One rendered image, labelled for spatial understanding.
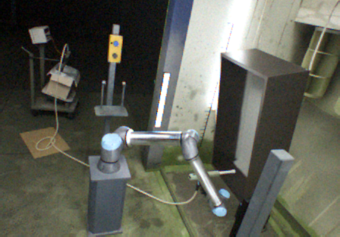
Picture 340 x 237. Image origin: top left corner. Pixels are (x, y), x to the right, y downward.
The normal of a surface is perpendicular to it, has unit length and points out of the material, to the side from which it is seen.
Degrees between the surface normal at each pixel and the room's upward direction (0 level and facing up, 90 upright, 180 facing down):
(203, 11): 90
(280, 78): 91
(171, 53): 90
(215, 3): 90
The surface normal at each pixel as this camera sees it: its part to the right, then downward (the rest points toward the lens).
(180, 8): 0.32, 0.44
